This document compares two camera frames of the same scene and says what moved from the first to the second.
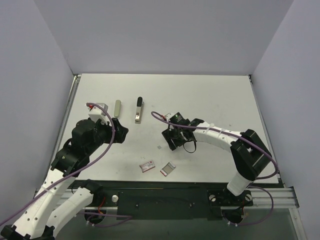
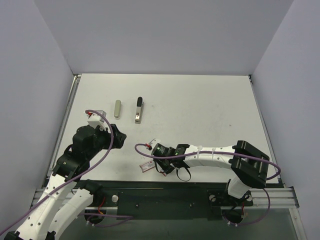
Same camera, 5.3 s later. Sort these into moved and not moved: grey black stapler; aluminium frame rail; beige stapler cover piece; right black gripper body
Moved: right black gripper body
Not moved: beige stapler cover piece; aluminium frame rail; grey black stapler
